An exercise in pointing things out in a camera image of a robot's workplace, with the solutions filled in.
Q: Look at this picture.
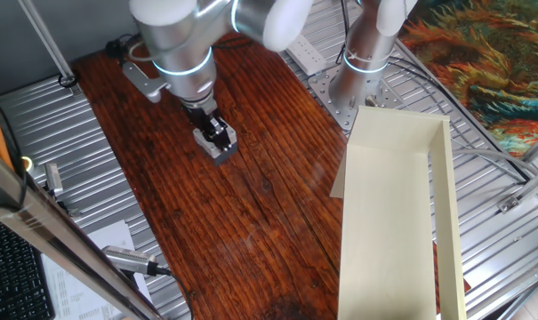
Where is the printed paper sheet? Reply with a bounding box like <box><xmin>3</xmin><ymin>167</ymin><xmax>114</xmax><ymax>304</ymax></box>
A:
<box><xmin>40</xmin><ymin>220</ymin><xmax>155</xmax><ymax>320</ymax></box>

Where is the cream wooden shelf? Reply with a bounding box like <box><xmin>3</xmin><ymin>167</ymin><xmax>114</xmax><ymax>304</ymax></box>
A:
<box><xmin>329</xmin><ymin>105</ymin><xmax>468</xmax><ymax>320</ymax></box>

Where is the shiny metal frame bar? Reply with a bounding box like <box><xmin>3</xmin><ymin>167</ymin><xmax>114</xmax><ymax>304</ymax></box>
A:
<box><xmin>0</xmin><ymin>131</ymin><xmax>164</xmax><ymax>320</ymax></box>

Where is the white power strip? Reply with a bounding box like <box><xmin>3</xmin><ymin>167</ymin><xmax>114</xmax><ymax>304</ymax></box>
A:
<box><xmin>285</xmin><ymin>34</ymin><xmax>328</xmax><ymax>76</ymax></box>

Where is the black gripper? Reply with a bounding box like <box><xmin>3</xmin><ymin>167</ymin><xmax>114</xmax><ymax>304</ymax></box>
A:
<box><xmin>181</xmin><ymin>100</ymin><xmax>233</xmax><ymax>151</ymax></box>

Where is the brown wooden board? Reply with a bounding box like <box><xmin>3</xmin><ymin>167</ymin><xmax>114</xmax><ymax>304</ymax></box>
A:
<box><xmin>70</xmin><ymin>31</ymin><xmax>472</xmax><ymax>320</ymax></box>

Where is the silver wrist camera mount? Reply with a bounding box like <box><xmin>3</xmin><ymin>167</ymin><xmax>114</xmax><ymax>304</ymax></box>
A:
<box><xmin>121</xmin><ymin>60</ymin><xmax>172</xmax><ymax>104</ymax></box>

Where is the black keyboard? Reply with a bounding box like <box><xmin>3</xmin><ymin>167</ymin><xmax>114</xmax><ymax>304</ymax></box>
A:
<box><xmin>0</xmin><ymin>212</ymin><xmax>56</xmax><ymax>320</ymax></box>

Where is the colourful painting cloth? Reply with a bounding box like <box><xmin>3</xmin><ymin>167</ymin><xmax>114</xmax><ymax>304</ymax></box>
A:
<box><xmin>397</xmin><ymin>0</ymin><xmax>538</xmax><ymax>157</ymax></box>

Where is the silver camera with heat sink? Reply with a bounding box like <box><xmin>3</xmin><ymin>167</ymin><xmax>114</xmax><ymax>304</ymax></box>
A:
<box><xmin>101</xmin><ymin>244</ymin><xmax>161</xmax><ymax>277</ymax></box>

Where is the aluminium pole with black ring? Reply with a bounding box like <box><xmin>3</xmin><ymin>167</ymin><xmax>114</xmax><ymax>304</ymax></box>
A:
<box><xmin>17</xmin><ymin>0</ymin><xmax>84</xmax><ymax>97</ymax></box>

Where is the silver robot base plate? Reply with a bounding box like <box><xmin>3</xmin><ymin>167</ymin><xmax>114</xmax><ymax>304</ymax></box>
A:
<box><xmin>307</xmin><ymin>66</ymin><xmax>404</xmax><ymax>132</ymax></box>

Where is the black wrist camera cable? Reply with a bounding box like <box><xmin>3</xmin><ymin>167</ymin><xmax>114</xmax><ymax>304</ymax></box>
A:
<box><xmin>116</xmin><ymin>31</ymin><xmax>146</xmax><ymax>63</ymax></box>

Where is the small silver ribbed device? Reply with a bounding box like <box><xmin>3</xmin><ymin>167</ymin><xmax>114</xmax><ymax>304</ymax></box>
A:
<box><xmin>43</xmin><ymin>162</ymin><xmax>65</xmax><ymax>197</ymax></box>

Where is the grey push button box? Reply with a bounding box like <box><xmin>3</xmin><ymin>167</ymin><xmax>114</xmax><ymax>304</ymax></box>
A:
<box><xmin>191</xmin><ymin>126</ymin><xmax>239</xmax><ymax>167</ymax></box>

